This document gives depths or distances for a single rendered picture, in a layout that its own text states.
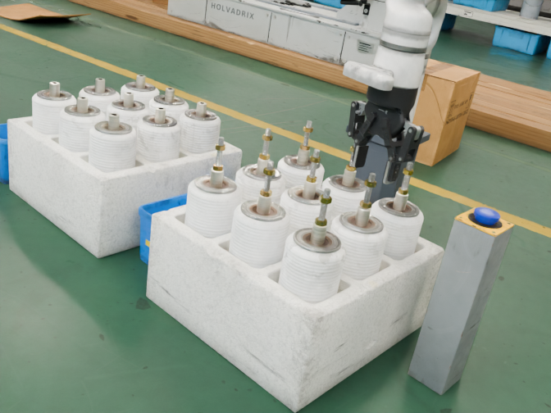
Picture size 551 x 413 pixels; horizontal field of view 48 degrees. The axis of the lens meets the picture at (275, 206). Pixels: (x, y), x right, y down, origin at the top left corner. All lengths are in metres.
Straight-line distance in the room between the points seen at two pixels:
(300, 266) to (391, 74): 0.31
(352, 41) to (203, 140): 1.78
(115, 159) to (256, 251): 0.42
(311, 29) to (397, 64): 2.31
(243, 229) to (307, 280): 0.14
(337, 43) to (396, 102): 2.23
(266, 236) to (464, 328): 0.35
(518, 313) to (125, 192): 0.88
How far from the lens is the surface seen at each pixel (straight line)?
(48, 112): 1.49
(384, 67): 0.94
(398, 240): 1.13
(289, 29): 3.31
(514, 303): 1.49
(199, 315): 1.11
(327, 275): 0.95
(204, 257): 1.05
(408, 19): 0.93
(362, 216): 1.04
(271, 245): 1.01
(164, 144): 1.37
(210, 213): 1.07
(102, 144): 1.30
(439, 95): 2.15
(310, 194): 1.10
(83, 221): 1.35
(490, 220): 1.00
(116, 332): 1.14
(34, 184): 1.51
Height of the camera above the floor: 0.69
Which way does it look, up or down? 25 degrees down
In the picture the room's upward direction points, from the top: 9 degrees clockwise
